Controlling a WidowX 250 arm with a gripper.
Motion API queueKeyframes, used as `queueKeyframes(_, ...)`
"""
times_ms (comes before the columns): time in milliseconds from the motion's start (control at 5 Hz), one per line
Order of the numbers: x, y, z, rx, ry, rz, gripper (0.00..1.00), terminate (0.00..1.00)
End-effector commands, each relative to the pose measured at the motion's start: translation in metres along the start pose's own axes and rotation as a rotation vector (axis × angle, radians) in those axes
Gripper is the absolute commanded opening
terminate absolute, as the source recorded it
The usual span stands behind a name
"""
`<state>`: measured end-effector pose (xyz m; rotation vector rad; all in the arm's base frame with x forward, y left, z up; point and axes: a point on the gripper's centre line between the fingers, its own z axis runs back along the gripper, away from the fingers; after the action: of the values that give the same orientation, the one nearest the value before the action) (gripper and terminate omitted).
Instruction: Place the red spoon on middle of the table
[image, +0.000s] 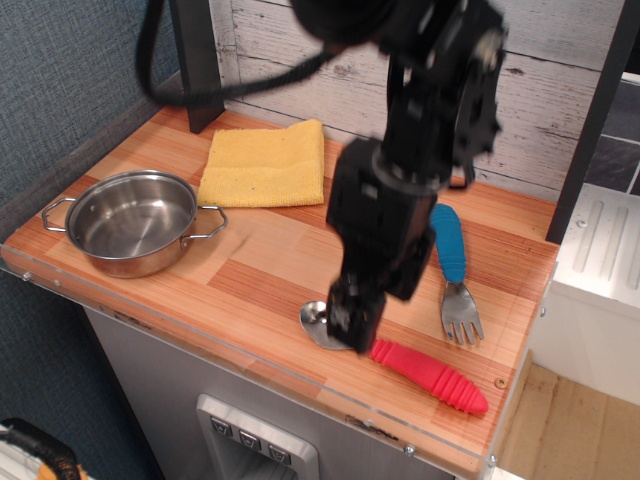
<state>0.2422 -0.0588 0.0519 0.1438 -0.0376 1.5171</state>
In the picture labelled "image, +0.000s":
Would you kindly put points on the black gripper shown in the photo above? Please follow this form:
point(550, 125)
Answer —
point(387, 241)

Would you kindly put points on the red handled metal spoon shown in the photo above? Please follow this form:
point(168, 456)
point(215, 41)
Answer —
point(440, 380)

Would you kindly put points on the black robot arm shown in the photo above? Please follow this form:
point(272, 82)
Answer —
point(444, 64)

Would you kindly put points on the yellow folded cloth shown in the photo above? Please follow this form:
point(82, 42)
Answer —
point(264, 168)

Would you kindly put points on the silver dispenser button panel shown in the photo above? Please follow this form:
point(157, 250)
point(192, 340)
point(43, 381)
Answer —
point(242, 446)

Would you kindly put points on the grey toy cabinet front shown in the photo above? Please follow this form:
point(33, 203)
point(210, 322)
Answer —
point(163, 382)

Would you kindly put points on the white toy sink unit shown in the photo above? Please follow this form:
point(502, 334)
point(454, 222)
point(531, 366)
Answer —
point(588, 325)

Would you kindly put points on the stainless steel pot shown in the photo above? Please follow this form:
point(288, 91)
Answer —
point(132, 224)

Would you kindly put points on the orange object bottom left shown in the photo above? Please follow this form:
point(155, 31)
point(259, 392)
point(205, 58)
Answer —
point(61, 469)

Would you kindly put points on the blue handled metal fork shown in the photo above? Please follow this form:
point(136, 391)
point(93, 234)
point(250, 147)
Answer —
point(459, 314)

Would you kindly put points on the dark left vertical post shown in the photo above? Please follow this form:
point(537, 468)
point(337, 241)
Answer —
point(196, 46)

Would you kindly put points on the dark vertical post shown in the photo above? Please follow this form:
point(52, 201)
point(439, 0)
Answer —
point(196, 46)
point(621, 46)

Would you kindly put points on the dark right vertical post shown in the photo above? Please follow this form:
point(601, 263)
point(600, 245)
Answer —
point(621, 46)

